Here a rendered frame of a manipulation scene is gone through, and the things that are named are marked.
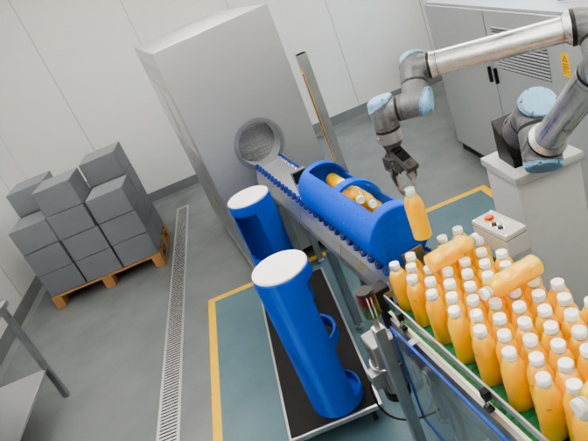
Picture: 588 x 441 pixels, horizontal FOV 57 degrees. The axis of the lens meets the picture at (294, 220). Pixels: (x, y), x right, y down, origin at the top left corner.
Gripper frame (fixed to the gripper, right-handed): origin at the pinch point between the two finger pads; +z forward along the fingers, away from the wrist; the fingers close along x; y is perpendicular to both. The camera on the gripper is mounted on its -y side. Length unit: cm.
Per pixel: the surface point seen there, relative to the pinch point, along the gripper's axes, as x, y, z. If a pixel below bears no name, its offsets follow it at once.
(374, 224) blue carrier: 11.0, 18.6, 16.1
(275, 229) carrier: 32, 143, 56
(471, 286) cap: 4.4, -33.8, 24.9
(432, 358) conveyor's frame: 24, -31, 47
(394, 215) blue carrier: 1.6, 18.3, 16.9
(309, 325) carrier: 50, 41, 60
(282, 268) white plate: 49, 52, 32
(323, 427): 65, 43, 121
